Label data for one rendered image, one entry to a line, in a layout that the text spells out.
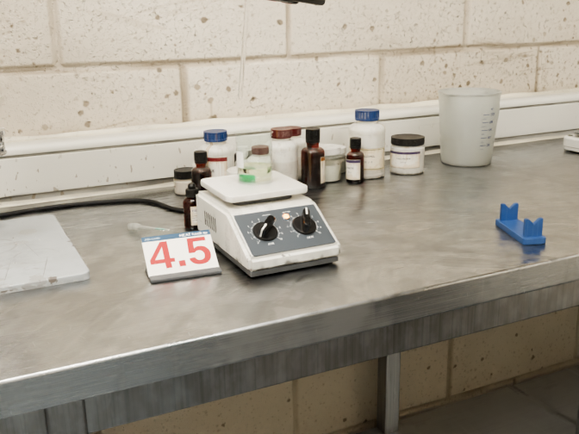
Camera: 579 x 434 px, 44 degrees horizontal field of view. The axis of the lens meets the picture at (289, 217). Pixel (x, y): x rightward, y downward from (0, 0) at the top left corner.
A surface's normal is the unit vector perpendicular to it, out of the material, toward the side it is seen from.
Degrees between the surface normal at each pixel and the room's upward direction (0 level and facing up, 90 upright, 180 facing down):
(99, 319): 0
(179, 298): 0
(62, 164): 90
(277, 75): 90
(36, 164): 90
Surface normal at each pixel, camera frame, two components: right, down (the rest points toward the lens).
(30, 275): -0.02, -0.96
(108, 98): 0.44, 0.25
